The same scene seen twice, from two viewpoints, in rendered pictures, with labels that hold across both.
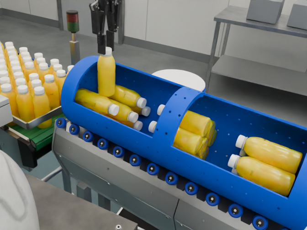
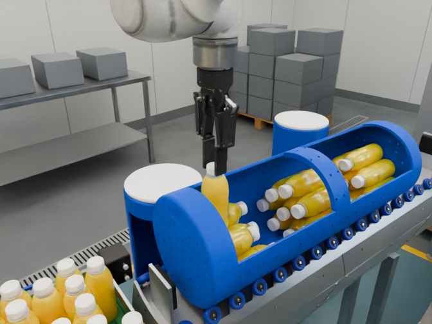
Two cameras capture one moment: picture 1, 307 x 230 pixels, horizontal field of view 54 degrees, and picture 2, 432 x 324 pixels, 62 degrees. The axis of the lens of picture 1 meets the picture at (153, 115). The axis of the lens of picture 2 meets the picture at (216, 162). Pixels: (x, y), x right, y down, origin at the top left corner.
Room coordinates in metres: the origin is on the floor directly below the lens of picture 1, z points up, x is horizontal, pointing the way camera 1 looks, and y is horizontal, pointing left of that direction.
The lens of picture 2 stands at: (0.72, 0.86, 1.66)
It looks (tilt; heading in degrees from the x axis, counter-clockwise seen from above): 26 degrees down; 293
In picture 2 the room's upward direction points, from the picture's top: straight up
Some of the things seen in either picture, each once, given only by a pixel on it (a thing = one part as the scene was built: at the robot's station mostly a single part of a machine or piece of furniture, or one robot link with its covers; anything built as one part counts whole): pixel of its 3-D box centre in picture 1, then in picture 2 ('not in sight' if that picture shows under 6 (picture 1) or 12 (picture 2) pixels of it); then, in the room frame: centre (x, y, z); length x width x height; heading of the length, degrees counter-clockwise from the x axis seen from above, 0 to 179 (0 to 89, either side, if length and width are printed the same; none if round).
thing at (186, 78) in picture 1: (177, 81); (163, 181); (1.33, -0.10, 1.03); 0.28 x 0.28 x 0.01
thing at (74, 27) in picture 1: (73, 25); not in sight; (1.59, 0.47, 1.18); 0.06 x 0.06 x 0.05
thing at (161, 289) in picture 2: not in sight; (164, 293); (1.09, 0.32, 0.99); 0.10 x 0.02 x 0.12; 150
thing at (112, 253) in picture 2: not in sight; (116, 267); (1.28, 0.26, 0.95); 0.10 x 0.07 x 0.10; 150
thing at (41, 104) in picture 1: (42, 108); not in sight; (1.06, 0.47, 0.98); 0.07 x 0.07 x 0.16
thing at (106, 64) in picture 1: (106, 73); (215, 201); (1.01, 0.19, 1.20); 0.07 x 0.07 x 0.16
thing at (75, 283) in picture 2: (60, 73); (74, 283); (1.24, 0.44, 1.07); 0.04 x 0.04 x 0.02
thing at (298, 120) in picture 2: not in sight; (301, 119); (1.01, -0.96, 1.03); 0.28 x 0.28 x 0.01
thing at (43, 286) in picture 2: (57, 67); (42, 286); (1.30, 0.47, 1.07); 0.04 x 0.04 x 0.02
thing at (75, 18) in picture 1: (72, 17); not in sight; (1.59, 0.47, 1.23); 0.06 x 0.06 x 0.04
